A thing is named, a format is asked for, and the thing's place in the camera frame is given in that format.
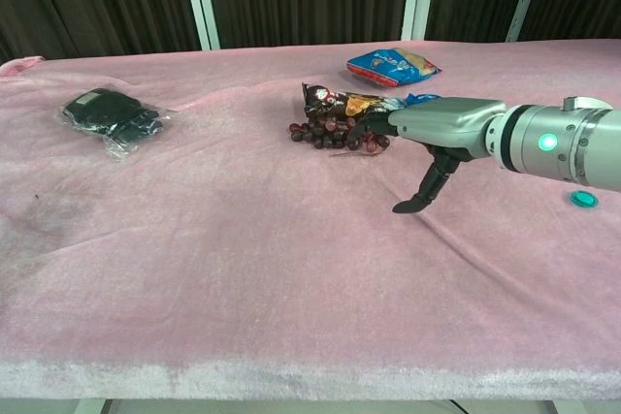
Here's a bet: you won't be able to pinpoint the small green round cap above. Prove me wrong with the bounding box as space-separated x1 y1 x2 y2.
568 189 601 211

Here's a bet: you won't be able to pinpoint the black gloves in plastic bag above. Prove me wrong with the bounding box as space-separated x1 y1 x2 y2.
61 87 178 161

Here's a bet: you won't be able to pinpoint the dark snack bag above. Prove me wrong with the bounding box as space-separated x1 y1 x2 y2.
301 81 409 122

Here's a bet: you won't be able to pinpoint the pink fuzzy table blanket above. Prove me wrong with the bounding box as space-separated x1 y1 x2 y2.
0 37 621 401

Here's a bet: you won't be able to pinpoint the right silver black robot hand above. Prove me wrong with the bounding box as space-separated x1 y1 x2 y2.
347 97 507 214

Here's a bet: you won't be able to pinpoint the blue red snack packet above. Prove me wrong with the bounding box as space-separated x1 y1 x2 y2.
345 47 442 89

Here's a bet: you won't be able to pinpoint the dark red grape bunch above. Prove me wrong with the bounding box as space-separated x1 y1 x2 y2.
287 114 391 159

